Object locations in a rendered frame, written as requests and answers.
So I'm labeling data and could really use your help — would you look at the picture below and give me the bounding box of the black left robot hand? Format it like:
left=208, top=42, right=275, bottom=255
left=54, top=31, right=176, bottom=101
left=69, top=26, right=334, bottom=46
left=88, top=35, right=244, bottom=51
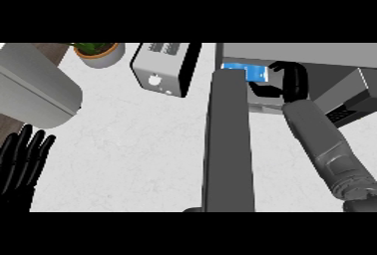
left=0, top=124, right=57, bottom=213

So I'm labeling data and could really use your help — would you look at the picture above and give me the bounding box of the blue and white milk carton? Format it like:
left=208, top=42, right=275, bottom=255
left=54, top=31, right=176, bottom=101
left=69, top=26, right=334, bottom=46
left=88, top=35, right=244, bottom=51
left=220, top=63, right=270, bottom=83

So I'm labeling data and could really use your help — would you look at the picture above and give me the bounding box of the grey microwave body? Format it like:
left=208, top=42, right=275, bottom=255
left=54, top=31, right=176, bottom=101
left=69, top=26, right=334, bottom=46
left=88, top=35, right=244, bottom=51
left=213, top=42, right=377, bottom=128

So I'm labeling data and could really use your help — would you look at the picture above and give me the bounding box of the silver toaster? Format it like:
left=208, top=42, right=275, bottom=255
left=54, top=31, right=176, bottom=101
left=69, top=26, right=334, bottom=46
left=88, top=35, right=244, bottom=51
left=130, top=42, right=202, bottom=99

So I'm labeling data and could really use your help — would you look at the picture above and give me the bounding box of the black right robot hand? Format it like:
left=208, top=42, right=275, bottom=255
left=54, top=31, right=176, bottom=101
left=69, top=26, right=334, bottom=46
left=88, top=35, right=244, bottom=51
left=247, top=60, right=310, bottom=104

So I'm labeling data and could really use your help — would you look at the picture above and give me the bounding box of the large pale grey appliance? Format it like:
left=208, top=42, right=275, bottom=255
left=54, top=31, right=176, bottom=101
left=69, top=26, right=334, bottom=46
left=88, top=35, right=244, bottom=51
left=0, top=43, right=84, bottom=129

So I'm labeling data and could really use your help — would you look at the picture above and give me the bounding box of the potted green plant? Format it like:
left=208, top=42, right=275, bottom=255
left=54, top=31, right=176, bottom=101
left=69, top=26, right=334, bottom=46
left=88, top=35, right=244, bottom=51
left=68, top=42, right=127, bottom=70

